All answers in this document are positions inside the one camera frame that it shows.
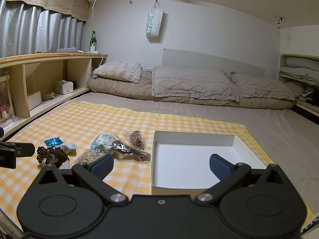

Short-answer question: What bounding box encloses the bagged brown cord keychain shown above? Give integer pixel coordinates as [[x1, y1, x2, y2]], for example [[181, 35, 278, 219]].
[[122, 129, 148, 150]]

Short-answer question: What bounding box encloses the wooden low shelf unit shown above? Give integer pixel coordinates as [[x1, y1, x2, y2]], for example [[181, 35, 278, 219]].
[[0, 52, 108, 140]]

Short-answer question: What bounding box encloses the grey bed sheet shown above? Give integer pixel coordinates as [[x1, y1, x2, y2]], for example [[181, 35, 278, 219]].
[[67, 93, 318, 213]]

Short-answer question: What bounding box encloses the beige folded mattress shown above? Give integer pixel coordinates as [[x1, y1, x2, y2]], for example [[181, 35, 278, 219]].
[[88, 74, 294, 110]]

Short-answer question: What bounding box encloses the green glass bottle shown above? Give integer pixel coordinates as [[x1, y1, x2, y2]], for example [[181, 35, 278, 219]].
[[90, 30, 97, 53]]

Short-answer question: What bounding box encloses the clear bag with pink items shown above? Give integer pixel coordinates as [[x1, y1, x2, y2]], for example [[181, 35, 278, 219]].
[[0, 74, 17, 128]]

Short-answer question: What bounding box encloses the bagged beige cord bundle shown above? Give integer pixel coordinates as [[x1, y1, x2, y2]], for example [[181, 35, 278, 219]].
[[73, 149, 105, 166]]

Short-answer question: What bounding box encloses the grey curtain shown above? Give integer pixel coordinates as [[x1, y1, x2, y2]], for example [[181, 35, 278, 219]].
[[1, 0, 84, 57]]

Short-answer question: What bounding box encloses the bagged dark brown cord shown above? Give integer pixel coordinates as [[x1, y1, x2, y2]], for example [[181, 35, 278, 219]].
[[111, 140, 152, 164]]

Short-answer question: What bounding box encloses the white tissue box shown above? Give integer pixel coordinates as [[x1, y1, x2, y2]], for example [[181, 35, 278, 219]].
[[54, 80, 74, 95]]

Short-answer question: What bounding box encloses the brown yarn hair tie bundle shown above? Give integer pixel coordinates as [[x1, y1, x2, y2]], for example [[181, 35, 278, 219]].
[[36, 146, 70, 168]]

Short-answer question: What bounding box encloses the white hanging tote bag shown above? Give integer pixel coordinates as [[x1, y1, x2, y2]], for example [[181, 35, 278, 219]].
[[146, 0, 163, 38]]

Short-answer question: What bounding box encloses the left beige pillow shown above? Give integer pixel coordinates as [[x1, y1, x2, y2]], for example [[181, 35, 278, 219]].
[[93, 61, 142, 84]]

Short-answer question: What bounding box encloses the blue wet wipe packet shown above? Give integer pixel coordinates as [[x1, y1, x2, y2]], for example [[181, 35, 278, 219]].
[[44, 137, 76, 154]]

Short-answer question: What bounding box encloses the white headboard panel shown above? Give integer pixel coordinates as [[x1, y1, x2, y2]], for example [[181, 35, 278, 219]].
[[162, 49, 266, 77]]

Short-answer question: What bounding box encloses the white board in shelf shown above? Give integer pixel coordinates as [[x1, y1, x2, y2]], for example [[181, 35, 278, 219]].
[[27, 91, 42, 110]]

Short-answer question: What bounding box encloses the folded grey bedding on shelf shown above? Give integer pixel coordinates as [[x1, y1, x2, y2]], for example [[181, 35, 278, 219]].
[[279, 57, 318, 87]]

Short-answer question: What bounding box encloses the beige quilted comforter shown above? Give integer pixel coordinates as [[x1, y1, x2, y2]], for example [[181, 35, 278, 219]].
[[152, 65, 239, 102]]

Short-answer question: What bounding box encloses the yellow white checkered blanket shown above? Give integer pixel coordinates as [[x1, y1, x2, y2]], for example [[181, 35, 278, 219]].
[[0, 100, 315, 232]]

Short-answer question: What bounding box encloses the white shallow cardboard box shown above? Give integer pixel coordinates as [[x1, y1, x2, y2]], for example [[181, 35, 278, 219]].
[[151, 131, 267, 197]]

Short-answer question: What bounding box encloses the blue floral silk pouch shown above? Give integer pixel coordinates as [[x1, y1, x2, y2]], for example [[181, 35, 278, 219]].
[[90, 133, 119, 155]]

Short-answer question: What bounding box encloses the lavender box on shelf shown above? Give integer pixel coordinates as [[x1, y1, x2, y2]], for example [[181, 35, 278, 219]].
[[56, 47, 77, 53]]

